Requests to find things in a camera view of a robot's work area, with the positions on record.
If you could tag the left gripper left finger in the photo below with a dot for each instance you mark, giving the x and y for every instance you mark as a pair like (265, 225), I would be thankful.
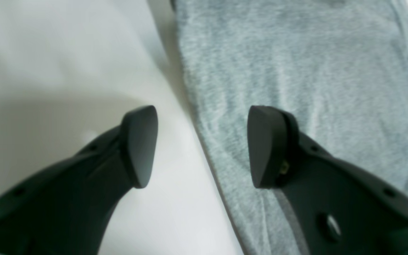
(65, 208)

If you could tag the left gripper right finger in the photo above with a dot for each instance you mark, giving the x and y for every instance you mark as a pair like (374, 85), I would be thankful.
(340, 208)

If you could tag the grey t-shirt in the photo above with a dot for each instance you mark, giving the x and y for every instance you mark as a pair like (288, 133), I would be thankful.
(339, 66)

